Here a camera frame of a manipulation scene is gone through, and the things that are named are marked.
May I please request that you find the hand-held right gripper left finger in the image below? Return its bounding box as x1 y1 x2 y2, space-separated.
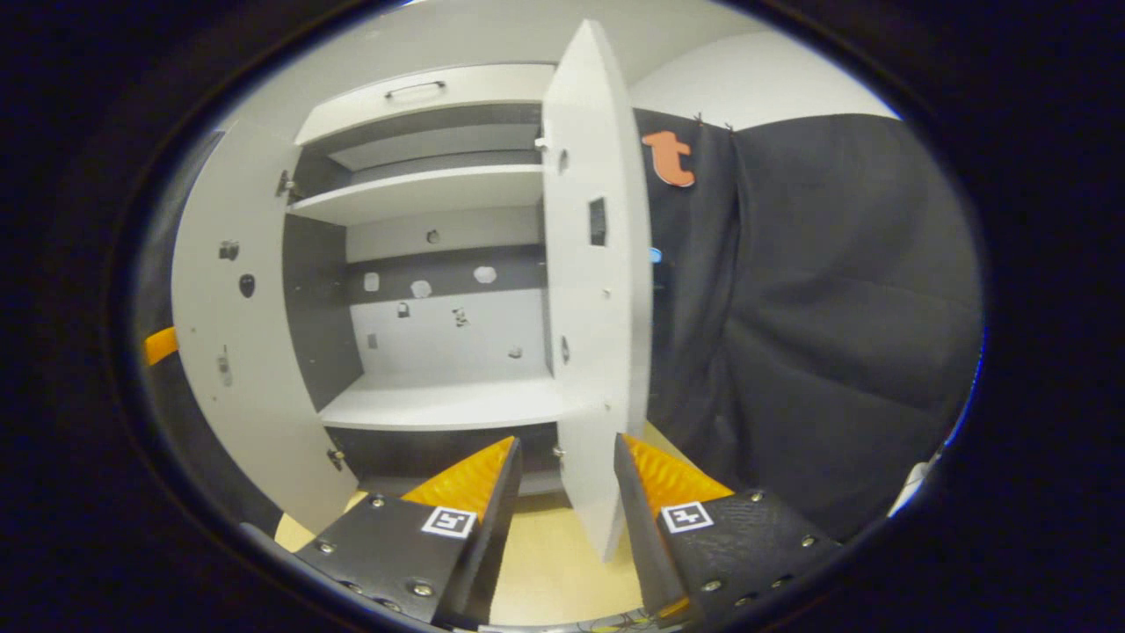
294 435 525 629

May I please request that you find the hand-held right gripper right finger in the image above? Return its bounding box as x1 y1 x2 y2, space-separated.
613 433 845 629

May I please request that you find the grey cabinet door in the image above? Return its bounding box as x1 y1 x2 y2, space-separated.
171 119 361 537
541 19 653 564

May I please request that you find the grey double-door shoe cabinet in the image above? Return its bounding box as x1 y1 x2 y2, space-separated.
281 97 563 502

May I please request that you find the grey cabinet drawer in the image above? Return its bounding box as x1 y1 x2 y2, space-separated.
294 63 556 146

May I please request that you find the black backdrop cloth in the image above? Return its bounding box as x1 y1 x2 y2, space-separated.
633 107 983 542

